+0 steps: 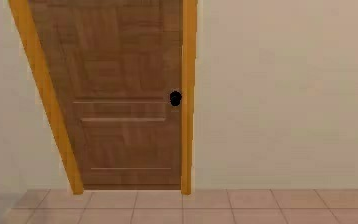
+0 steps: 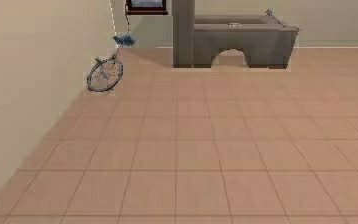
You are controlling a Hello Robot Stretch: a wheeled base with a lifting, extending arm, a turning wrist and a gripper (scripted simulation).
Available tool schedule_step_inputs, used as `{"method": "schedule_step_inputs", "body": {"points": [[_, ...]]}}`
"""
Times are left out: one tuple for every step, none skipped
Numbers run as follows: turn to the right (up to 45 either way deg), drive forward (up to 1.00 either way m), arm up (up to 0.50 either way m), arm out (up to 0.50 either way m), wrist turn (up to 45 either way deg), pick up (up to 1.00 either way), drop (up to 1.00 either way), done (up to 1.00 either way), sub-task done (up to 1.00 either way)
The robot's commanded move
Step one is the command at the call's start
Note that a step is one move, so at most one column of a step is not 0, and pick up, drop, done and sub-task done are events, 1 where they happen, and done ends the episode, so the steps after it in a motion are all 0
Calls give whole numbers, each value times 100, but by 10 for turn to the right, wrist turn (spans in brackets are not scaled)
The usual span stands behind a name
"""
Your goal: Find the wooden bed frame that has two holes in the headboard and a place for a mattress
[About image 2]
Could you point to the blue unicycle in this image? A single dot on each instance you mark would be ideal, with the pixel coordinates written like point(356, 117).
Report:
point(104, 76)

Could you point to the thin grey metal rod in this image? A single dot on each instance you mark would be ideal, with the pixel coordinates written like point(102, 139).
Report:
point(276, 18)

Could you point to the dark framed wall picture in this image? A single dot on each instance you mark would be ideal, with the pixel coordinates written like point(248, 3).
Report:
point(146, 7)

